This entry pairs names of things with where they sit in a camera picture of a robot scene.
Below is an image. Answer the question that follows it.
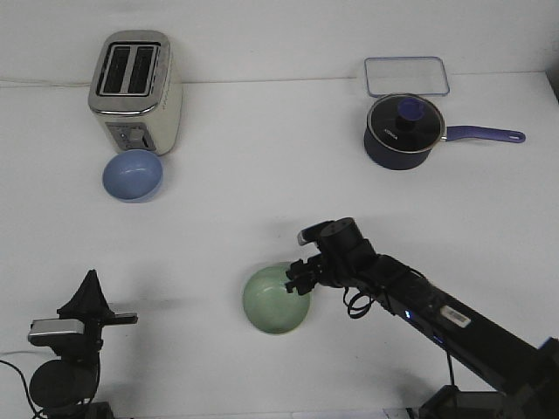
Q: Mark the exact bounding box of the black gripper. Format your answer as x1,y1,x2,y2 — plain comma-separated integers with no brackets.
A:
48,270,138,365
285,217,379,296

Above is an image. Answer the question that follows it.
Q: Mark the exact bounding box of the green bowl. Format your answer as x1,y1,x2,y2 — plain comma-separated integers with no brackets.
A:
242,262,311,334

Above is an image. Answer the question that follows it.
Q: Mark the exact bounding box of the blue bowl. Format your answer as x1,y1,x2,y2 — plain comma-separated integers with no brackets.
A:
101,149,163,203

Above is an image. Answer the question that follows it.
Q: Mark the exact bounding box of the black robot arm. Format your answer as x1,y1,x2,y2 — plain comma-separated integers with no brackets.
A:
28,270,138,418
286,217,558,418

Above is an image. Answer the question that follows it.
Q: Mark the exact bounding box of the dark blue saucepan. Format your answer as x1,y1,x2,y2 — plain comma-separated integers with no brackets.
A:
363,126,526,170

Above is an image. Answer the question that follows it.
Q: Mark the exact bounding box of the glass pot lid blue knob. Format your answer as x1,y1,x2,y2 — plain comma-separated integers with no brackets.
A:
367,93,445,154

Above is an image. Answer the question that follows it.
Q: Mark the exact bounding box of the clear container blue rim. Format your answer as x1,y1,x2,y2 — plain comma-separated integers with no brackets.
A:
363,56,451,98

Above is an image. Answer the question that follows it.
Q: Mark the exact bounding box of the cream and chrome toaster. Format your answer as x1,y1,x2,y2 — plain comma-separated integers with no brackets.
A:
88,30,183,155

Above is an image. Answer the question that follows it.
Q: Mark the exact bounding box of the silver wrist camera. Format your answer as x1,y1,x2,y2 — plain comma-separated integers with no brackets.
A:
297,220,334,246
27,319,85,347

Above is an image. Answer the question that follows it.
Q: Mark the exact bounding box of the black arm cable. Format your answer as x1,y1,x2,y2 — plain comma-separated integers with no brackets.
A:
342,285,459,389
0,358,43,416

